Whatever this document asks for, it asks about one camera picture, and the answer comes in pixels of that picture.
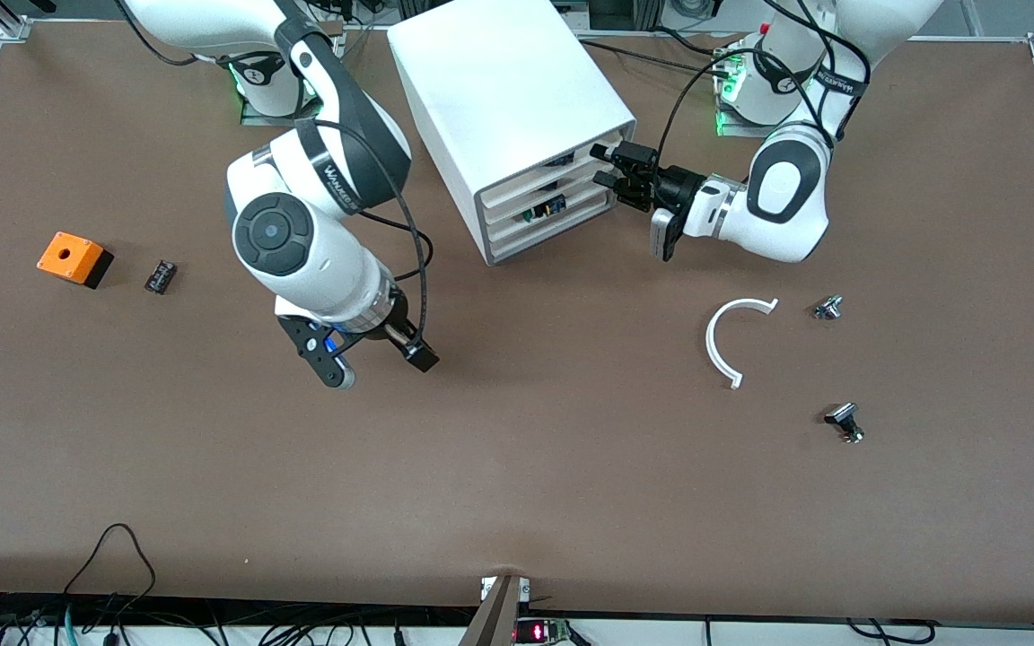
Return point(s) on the red lit electronic module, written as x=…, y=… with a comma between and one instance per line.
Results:
x=539, y=632

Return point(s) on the black cylindrical capacitor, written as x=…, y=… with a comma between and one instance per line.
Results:
x=161, y=276

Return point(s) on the black silver metal knob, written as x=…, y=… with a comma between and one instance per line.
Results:
x=840, y=414

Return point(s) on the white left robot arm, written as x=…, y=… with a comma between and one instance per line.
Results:
x=786, y=188

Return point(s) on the white curved plastic arc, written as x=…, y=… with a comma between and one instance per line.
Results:
x=709, y=345

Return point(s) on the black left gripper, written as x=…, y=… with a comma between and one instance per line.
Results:
x=677, y=189

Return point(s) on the small black component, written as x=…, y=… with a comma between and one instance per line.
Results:
x=558, y=162

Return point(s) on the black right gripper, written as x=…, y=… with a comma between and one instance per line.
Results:
x=389, y=330

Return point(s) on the small silver metal knob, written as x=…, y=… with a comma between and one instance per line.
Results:
x=828, y=308

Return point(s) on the orange black button enclosure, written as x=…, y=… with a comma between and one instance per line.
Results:
x=68, y=256

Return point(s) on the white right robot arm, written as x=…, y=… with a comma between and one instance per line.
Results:
x=302, y=242

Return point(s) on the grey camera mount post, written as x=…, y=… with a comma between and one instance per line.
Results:
x=492, y=619

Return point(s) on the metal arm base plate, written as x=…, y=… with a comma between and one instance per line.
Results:
x=257, y=118
x=732, y=128

